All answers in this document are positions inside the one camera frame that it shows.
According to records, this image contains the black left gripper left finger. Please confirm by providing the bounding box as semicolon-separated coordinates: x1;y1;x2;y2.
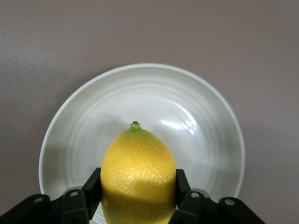
0;167;103;224

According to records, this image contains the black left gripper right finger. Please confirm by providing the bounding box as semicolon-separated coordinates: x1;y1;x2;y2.
168;168;267;224

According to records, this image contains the white ridged plate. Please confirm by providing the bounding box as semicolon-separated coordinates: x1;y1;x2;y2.
38;63;246;224

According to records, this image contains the yellow lemon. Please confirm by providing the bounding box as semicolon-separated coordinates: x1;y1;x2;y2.
100;121;177;224

